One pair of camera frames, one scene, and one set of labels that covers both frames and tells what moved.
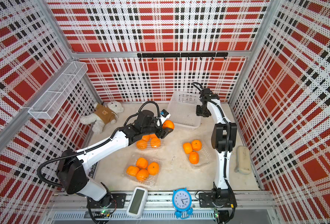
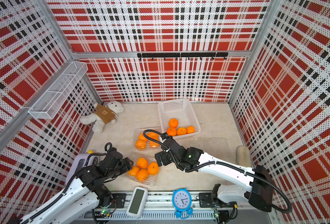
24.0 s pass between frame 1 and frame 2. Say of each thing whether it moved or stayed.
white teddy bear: stayed
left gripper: moved
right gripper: moved
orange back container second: stayed
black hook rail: stayed
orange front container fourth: stayed
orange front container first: stayed
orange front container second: stayed
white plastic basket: moved
